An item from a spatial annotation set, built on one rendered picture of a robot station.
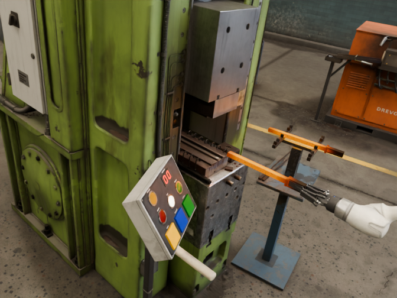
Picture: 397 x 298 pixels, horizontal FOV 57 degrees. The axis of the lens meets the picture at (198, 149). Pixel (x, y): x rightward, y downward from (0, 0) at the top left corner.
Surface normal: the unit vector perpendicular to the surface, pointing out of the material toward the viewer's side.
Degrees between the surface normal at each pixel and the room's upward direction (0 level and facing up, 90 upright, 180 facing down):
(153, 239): 90
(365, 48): 90
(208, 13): 90
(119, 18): 89
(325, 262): 0
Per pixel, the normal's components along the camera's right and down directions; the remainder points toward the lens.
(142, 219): -0.27, 0.46
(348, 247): 0.11, -0.86
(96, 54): 0.67, 0.43
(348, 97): -0.49, 0.40
